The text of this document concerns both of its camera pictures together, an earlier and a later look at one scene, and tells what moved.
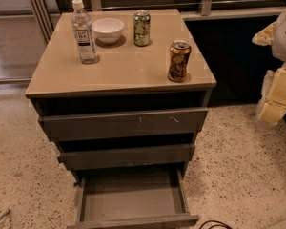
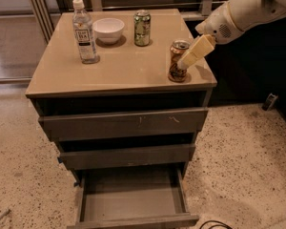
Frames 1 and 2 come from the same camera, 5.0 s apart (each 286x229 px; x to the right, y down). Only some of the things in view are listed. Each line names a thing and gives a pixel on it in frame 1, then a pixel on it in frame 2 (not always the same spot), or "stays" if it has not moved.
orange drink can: x=178 y=59 stays
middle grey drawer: x=127 y=156 stays
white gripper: x=285 y=35 to x=219 y=23
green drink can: x=141 y=28 stays
